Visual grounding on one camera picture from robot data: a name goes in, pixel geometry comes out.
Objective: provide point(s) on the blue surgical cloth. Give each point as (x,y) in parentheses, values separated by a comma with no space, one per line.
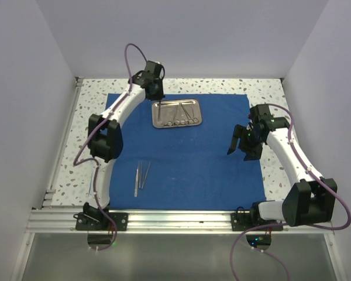
(190,168)

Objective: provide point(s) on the aluminium mounting rail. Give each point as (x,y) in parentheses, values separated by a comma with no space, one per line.
(61,220)

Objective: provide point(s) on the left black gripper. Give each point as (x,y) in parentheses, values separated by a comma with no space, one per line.
(161,95)

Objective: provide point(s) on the thin steel tweezers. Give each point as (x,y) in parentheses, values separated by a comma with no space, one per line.
(146,172)

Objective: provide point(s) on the surgical instruments in tray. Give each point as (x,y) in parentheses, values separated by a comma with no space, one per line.
(180,114)

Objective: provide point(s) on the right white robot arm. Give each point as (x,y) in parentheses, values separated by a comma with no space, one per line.
(311,197)

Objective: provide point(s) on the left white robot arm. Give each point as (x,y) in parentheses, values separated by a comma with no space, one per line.
(105,140)

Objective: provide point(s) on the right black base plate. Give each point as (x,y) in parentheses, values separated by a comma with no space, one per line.
(242,219)

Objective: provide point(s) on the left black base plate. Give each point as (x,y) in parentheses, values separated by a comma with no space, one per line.
(85,223)

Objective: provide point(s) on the steel instrument tray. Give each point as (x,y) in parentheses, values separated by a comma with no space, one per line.
(157,125)

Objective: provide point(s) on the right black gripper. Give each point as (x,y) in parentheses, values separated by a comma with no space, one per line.
(252,153)

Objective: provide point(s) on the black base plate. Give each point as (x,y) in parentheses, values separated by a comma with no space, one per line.
(85,223)
(242,219)

